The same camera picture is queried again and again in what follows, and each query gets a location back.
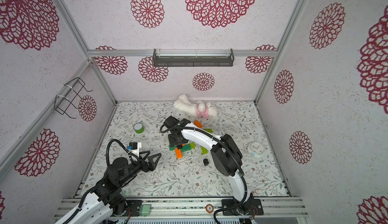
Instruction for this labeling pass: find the orange lego brick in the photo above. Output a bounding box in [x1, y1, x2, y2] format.
[194, 121, 203, 128]
[175, 148, 182, 159]

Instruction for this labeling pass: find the green tape roll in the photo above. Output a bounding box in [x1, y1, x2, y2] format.
[133, 123, 144, 134]

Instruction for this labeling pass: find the metal base rail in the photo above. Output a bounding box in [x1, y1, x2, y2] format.
[54, 196, 309, 224]

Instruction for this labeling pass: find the lime lego brick back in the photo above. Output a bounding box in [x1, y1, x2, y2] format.
[203, 129, 213, 134]

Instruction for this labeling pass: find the black wire wall rack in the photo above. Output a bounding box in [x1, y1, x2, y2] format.
[54, 77, 93, 120]

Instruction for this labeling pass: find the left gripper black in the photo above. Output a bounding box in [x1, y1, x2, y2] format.
[119, 151, 161, 187]

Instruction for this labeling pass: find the black wall shelf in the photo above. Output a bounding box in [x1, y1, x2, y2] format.
[152, 49, 235, 67]

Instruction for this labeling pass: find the white pink plush toy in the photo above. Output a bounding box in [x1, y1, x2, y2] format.
[173, 94, 218, 119]

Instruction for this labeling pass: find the green connector block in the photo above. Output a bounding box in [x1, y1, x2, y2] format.
[139, 204, 151, 217]

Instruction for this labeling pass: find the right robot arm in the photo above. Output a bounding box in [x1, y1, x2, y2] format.
[160, 116, 254, 214]

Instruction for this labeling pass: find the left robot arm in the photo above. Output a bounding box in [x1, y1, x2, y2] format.
[57, 139, 162, 224]

